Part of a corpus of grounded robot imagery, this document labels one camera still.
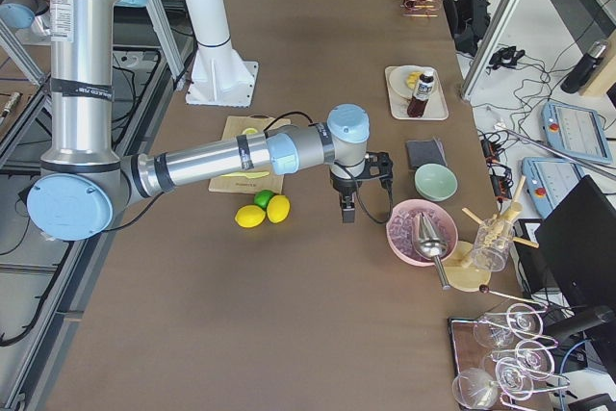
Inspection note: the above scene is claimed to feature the metal ice scoop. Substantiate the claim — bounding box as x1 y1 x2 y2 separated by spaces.
412 212 451 290

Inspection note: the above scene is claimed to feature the framed glass holder tray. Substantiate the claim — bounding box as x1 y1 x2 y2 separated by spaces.
448 318 493 376

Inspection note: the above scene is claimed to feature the wooden mug tree stand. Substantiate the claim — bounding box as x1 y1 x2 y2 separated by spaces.
445 175 539 292

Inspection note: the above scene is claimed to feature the wooden cutting board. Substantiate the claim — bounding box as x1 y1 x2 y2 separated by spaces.
208 115 293 194

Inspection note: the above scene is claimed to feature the yellow lemon upper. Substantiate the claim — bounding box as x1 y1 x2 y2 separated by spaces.
266 194 291 223

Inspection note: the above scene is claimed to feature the pink ice bowl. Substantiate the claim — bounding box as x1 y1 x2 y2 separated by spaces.
386 199 458 267

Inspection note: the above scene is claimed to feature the wine glass middle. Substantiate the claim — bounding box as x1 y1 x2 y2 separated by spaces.
485 339 554 373

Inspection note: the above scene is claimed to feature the wine glass lying front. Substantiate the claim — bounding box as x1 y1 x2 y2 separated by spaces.
451 368 499 410

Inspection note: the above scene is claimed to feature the black monitor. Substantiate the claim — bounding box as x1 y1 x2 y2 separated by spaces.
536 175 615 354

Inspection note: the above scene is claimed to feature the blue teach pendant far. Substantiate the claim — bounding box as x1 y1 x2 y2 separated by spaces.
541 100 613 165

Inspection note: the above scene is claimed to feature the dark tea bottle upright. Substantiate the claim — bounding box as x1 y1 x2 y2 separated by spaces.
407 69 434 117

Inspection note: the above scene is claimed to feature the aluminium frame post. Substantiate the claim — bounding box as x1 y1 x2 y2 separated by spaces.
460 0 520 102

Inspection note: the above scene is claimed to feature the blue teach pendant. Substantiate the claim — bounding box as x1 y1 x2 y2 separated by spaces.
521 157 585 218
541 100 613 165

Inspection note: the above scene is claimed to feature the yellow plastic knife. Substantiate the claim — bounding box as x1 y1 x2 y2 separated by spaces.
223 170 270 179

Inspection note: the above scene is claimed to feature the black thermos bottle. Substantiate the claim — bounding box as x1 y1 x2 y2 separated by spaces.
560 39 609 94

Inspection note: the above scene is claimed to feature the grey folded cloth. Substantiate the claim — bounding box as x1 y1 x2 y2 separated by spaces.
405 138 448 169

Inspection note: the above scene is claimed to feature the mint green bowl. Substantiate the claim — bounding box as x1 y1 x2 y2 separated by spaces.
414 164 458 202

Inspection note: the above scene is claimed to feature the blue teach pendant near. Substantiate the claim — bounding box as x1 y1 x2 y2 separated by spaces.
521 157 585 218

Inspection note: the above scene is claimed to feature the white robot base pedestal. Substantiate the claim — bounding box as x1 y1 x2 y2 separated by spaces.
185 0 258 108

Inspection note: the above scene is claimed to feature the wine glass lower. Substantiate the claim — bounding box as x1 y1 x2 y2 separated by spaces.
495 357 534 400

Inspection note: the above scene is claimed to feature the green lime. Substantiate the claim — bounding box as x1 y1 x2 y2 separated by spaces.
253 190 276 210

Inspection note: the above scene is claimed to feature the yellow lemon lower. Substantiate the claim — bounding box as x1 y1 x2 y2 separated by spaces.
235 204 266 228

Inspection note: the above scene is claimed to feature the black tablet stand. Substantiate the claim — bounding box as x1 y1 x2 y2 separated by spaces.
443 0 491 57

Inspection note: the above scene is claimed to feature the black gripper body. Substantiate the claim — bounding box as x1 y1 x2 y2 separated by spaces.
330 167 363 197

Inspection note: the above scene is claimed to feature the cream rabbit tray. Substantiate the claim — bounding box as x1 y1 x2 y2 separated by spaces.
384 66 449 121

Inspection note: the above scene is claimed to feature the yellow lemon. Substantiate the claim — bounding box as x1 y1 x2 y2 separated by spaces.
235 204 266 228
266 194 291 223

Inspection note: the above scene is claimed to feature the wine glass upper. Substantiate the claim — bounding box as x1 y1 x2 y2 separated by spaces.
473 303 543 348

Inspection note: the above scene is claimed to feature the clear glass mug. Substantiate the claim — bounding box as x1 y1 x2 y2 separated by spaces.
471 218 513 271

